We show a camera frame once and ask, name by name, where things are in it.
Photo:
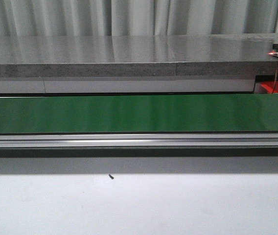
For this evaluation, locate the grey stone counter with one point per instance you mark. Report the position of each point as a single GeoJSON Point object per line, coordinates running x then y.
{"type": "Point", "coordinates": [135, 64]}

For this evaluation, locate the green conveyor belt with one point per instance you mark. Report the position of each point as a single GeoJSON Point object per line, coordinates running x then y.
{"type": "Point", "coordinates": [139, 113]}

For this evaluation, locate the white curtain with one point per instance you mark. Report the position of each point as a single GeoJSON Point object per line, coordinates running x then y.
{"type": "Point", "coordinates": [136, 17]}

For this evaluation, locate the aluminium conveyor frame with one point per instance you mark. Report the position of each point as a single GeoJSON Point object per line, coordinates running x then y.
{"type": "Point", "coordinates": [170, 153]}

